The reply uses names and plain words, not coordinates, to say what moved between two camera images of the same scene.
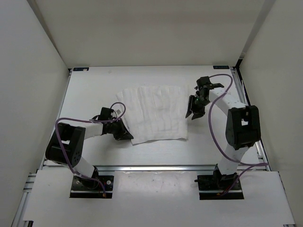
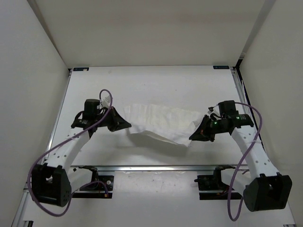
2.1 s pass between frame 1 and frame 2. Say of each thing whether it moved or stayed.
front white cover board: stayed
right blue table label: stayed
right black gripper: moved
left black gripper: moved
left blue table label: stayed
